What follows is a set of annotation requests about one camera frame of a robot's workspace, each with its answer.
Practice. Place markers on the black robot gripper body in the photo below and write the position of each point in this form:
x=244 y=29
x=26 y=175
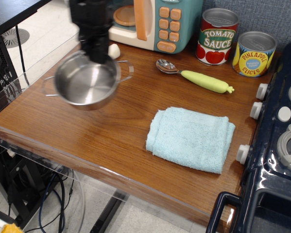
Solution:
x=93 y=18

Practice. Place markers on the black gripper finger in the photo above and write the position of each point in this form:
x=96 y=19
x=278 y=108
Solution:
x=97 y=53

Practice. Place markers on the stainless steel pot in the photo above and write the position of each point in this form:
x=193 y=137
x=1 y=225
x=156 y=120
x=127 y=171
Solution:
x=87 y=85

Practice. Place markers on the plush brown mushroom toy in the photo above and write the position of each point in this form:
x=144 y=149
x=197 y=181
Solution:
x=114 y=51

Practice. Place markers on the toy microwave oven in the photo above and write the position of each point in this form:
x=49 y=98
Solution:
x=159 y=25

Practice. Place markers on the black desk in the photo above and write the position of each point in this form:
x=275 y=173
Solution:
x=13 y=12

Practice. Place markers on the tomato sauce can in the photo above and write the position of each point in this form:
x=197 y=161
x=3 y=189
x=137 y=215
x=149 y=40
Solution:
x=216 y=36

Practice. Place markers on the light blue folded towel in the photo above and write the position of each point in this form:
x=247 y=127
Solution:
x=190 y=139

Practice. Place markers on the pineapple slices can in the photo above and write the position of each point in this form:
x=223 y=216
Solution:
x=254 y=53

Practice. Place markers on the yellow plush toy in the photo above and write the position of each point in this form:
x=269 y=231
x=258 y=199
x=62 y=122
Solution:
x=11 y=228

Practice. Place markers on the dark blue toy stove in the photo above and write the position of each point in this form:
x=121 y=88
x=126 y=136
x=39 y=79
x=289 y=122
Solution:
x=264 y=204

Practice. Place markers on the spoon with green handle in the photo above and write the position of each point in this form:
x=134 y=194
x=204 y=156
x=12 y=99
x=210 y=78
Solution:
x=199 y=79

